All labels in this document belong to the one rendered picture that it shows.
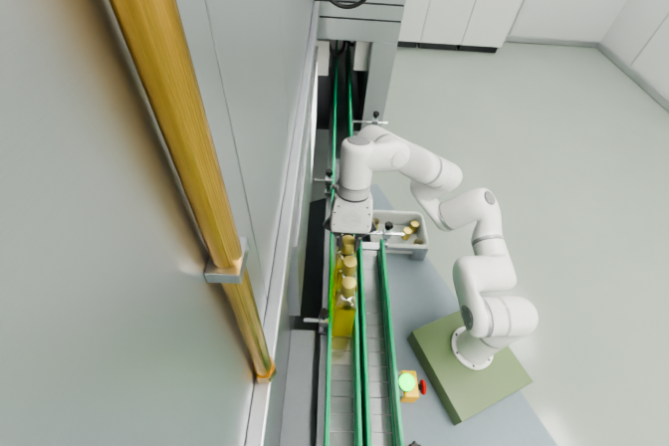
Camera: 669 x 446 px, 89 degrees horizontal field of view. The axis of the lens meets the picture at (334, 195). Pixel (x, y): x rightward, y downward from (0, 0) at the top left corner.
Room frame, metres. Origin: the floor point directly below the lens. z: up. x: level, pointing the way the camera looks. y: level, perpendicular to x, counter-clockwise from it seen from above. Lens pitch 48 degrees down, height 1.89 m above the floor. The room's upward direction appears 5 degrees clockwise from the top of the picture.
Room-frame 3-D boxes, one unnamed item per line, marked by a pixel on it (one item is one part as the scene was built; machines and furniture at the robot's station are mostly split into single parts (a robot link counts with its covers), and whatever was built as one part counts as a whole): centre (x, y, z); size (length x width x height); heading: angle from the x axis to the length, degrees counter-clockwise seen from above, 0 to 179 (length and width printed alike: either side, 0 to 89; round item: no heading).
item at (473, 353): (0.39, -0.48, 0.90); 0.16 x 0.13 x 0.15; 112
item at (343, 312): (0.39, -0.05, 0.99); 0.06 x 0.06 x 0.21; 3
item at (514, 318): (0.38, -0.46, 1.06); 0.13 x 0.10 x 0.16; 98
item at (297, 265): (0.82, 0.10, 1.15); 0.90 x 0.03 x 0.34; 3
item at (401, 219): (0.82, -0.26, 0.80); 0.22 x 0.17 x 0.09; 93
